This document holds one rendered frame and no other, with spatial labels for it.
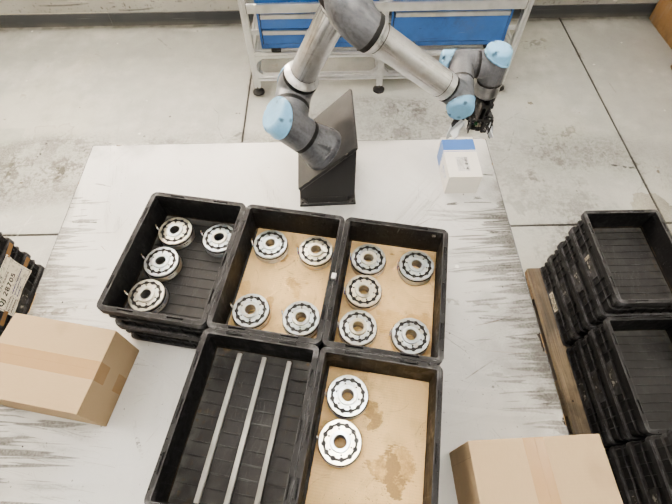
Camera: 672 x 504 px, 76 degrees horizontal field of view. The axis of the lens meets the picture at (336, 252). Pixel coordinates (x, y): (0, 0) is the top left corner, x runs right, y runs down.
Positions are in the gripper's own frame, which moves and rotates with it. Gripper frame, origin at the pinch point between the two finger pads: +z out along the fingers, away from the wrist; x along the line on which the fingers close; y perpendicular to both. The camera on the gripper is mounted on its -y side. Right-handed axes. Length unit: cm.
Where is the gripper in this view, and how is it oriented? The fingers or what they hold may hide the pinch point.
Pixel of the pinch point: (467, 137)
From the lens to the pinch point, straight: 162.5
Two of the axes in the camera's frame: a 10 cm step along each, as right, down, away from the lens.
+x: 10.0, -0.2, 0.0
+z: 0.1, 5.2, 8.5
